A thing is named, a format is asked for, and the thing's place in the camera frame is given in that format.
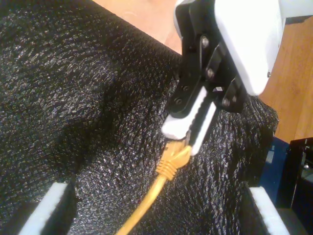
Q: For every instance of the black rack shelf tray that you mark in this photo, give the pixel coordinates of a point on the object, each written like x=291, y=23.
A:
x=297, y=159

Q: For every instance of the black textured mat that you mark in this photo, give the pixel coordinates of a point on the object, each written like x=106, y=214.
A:
x=73, y=98

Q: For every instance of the blue rack base plate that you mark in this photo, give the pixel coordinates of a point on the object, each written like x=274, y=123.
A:
x=281, y=176

